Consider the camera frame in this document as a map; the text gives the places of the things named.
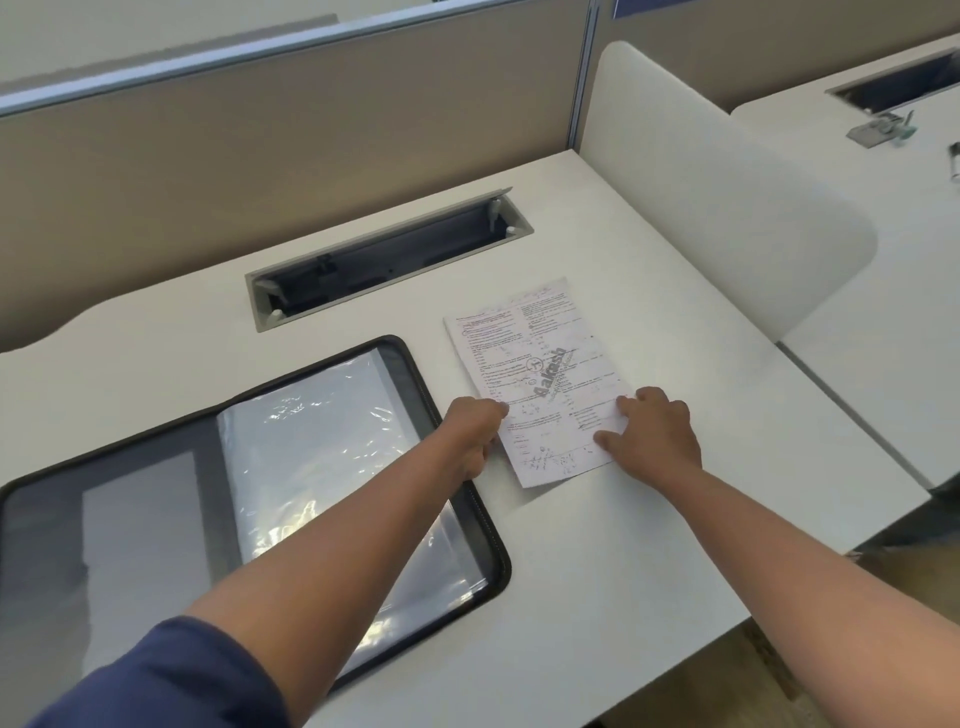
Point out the dark blue sleeve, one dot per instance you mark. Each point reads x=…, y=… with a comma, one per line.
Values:
x=161, y=679

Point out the black zip display folder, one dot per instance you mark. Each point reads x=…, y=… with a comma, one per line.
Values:
x=225, y=502

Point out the person's right hand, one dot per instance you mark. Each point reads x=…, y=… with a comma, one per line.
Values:
x=660, y=439

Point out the beige partition panel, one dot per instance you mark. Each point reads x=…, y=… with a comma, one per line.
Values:
x=292, y=157

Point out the person's left forearm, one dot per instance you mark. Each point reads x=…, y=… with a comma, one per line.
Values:
x=300, y=570

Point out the person's left hand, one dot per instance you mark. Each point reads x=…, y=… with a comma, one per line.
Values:
x=466, y=435

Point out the person's right forearm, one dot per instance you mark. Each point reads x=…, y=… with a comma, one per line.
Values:
x=825, y=592

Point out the printed paper sheet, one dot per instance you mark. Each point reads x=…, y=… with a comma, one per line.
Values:
x=536, y=367

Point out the person's right thumb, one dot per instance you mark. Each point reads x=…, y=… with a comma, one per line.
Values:
x=613, y=442

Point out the white curved desk divider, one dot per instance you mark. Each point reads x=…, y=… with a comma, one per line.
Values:
x=720, y=187

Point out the clear plastic sleeve pages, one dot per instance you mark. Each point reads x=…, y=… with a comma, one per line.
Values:
x=330, y=480

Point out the small grey metal clamp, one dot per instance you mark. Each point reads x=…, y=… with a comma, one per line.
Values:
x=881, y=129

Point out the person's left thumb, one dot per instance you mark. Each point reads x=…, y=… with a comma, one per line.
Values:
x=495, y=409

